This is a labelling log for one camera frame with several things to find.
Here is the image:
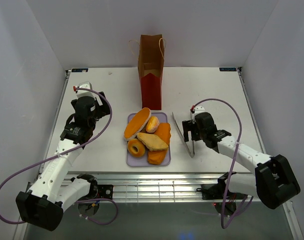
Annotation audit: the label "orange loaf bread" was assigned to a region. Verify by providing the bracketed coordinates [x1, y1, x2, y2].
[147, 123, 171, 165]

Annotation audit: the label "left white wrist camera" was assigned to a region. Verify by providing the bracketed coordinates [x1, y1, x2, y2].
[73, 81, 94, 99]

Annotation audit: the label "aluminium frame rail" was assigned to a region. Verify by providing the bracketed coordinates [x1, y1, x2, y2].
[23, 173, 303, 240]

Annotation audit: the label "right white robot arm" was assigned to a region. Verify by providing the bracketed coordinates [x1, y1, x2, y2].
[182, 112, 301, 209]

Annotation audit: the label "small round sugared bun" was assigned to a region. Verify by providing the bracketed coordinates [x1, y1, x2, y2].
[145, 116, 160, 134]

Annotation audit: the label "ring donut bread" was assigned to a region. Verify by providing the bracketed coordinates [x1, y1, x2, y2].
[127, 138, 145, 158]

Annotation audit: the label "blue label sticker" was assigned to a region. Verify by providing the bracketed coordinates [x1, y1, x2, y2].
[71, 68, 88, 73]
[219, 67, 237, 72]

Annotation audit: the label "tan bread slice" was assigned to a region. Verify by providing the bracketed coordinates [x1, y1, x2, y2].
[137, 132, 168, 151]

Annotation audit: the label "purple cable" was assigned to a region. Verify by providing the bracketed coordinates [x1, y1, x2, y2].
[0, 86, 119, 226]
[191, 98, 255, 230]

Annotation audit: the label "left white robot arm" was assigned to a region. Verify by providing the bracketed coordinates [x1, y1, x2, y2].
[15, 88, 111, 231]

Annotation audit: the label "lilac plastic tray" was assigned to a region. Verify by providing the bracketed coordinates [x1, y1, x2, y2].
[126, 112, 171, 168]

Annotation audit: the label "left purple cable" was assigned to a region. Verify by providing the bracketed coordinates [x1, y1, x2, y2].
[0, 86, 119, 226]

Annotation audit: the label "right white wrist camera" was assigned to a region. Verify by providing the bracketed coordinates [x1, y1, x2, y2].
[190, 105, 205, 120]

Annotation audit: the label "long oval orange bread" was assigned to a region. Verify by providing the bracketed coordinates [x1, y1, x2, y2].
[124, 107, 151, 141]

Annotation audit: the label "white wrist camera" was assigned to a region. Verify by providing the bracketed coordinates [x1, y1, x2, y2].
[190, 105, 205, 120]
[73, 81, 94, 99]

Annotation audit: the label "red brown paper bag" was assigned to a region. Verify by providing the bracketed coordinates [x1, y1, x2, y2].
[137, 34, 165, 110]

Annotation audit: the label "right blue label sticker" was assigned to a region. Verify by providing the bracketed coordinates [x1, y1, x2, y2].
[219, 67, 237, 72]

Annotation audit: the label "metal tongs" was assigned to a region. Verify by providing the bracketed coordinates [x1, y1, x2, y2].
[171, 111, 195, 159]

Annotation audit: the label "left blue label sticker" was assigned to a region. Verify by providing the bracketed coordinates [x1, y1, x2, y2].
[71, 68, 88, 73]

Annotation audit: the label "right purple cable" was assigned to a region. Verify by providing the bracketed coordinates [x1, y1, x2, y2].
[191, 98, 255, 230]

